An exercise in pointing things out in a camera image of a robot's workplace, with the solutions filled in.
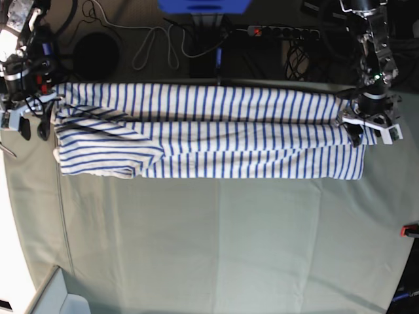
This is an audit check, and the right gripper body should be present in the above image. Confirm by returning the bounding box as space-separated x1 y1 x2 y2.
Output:
3 71 31 101

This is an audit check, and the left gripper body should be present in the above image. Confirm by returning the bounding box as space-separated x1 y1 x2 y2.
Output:
355 88 388 116

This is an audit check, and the blue white striped t-shirt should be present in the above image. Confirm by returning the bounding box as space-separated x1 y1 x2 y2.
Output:
51 83 377 180

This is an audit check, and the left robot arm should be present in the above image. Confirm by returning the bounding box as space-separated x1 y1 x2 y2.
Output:
337 1 403 147

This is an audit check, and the red black clamp left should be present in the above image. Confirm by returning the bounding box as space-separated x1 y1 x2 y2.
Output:
35 73 54 96

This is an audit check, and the red black clamp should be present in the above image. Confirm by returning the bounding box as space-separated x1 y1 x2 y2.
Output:
35 73 54 96
215 47 223 86
401 224 419 239

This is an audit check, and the round black stool base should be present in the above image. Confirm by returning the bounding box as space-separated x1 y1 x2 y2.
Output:
72 32 120 81

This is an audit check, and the red black clamp right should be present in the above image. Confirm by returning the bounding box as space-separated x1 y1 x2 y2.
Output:
401 224 419 239

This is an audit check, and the white power strip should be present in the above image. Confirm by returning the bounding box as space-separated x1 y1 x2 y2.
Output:
247 26 321 41

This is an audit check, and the green table cloth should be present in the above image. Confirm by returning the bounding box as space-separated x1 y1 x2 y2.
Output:
1 94 418 313

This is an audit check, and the red black clamp centre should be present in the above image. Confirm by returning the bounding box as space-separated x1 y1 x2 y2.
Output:
215 47 223 86

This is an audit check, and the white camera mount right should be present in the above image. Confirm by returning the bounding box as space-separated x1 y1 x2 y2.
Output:
1 91 64 131

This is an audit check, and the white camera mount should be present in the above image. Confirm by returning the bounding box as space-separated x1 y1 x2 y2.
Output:
1 91 64 131
336 95 403 145

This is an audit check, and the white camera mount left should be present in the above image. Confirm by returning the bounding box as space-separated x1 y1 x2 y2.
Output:
336 95 403 145

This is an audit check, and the white cable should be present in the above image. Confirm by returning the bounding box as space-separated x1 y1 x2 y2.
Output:
81 0 227 70

